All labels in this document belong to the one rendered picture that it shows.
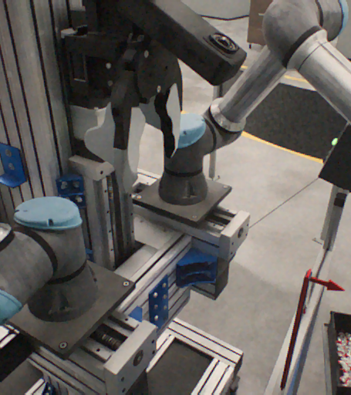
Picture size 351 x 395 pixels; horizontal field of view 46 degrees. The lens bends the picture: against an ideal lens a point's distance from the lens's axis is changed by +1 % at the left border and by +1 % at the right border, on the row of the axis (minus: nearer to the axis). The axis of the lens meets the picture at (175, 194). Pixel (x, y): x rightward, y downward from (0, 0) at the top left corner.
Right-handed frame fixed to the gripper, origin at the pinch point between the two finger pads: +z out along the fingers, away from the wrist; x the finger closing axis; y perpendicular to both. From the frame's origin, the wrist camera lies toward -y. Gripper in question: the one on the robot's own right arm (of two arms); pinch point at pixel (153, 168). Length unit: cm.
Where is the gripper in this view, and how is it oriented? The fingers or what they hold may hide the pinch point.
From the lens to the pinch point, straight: 45.5
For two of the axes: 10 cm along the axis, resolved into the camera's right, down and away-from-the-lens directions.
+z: 0.0, 8.5, 5.3
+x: -4.9, 4.7, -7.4
